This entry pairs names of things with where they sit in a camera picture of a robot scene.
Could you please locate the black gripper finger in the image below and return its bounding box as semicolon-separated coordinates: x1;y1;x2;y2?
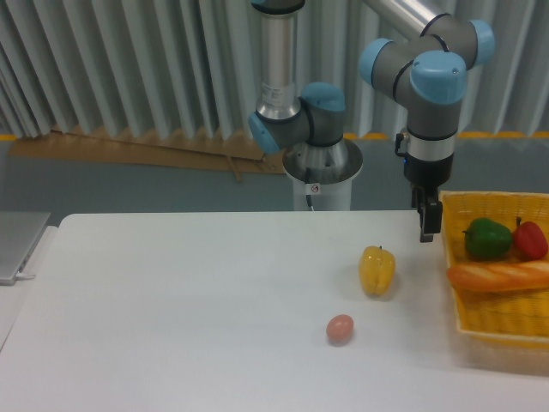
412;185;443;243

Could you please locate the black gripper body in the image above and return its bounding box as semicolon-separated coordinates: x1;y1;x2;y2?
404;154;454;188

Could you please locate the orange baguette bread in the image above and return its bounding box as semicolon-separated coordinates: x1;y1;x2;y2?
446;260;548;292

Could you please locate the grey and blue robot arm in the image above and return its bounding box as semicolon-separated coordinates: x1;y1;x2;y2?
248;1;495;242

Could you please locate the green bell pepper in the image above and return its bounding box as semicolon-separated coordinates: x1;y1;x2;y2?
463;218;513;259

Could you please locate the yellow bell pepper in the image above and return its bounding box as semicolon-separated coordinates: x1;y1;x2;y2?
359;245;395;296

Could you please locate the red bell pepper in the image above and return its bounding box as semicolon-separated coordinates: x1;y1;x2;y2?
512;217;548;260

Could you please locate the yellow woven basket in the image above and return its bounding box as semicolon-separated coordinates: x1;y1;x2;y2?
440;191;548;348

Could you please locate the brown egg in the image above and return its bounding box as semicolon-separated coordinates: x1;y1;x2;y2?
325;314;354;344

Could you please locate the brown cardboard sheet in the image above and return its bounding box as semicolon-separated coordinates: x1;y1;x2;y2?
9;127;283;182

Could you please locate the grey laptop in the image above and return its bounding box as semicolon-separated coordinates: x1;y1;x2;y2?
1;211;51;286

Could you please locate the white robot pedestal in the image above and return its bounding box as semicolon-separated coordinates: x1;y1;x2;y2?
282;139;363;211

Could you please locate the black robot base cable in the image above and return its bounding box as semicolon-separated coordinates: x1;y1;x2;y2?
305;167;317;212

